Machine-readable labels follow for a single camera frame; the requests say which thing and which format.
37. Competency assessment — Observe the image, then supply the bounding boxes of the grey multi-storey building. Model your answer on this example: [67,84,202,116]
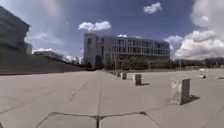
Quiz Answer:
[83,32,172,70]

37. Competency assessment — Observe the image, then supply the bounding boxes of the grey concrete slab plaza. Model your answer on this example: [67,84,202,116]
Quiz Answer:
[0,68,224,128]

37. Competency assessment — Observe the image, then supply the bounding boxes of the low pale building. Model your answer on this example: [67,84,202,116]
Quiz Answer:
[32,49,64,61]

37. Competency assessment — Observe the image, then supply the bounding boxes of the wide dark stone steps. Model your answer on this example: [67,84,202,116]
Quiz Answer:
[0,49,91,76]

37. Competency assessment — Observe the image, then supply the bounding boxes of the row of trees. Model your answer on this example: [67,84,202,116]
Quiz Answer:
[104,54,224,70]

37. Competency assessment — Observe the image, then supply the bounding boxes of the dark tall building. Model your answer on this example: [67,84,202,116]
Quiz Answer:
[0,5,34,56]

